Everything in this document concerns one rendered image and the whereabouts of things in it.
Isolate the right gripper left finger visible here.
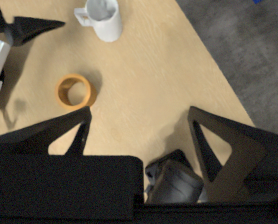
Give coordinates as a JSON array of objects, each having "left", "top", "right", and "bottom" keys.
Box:
[{"left": 0, "top": 106, "right": 92, "bottom": 155}]

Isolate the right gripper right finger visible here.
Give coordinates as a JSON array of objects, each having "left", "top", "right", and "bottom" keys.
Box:
[{"left": 187, "top": 106, "right": 278, "bottom": 202}]

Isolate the white ceramic mug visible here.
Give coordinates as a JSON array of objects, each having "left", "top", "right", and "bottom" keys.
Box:
[{"left": 74, "top": 0, "right": 122, "bottom": 42}]

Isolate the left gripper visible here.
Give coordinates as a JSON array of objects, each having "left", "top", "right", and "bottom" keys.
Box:
[{"left": 0, "top": 12, "right": 64, "bottom": 47}]

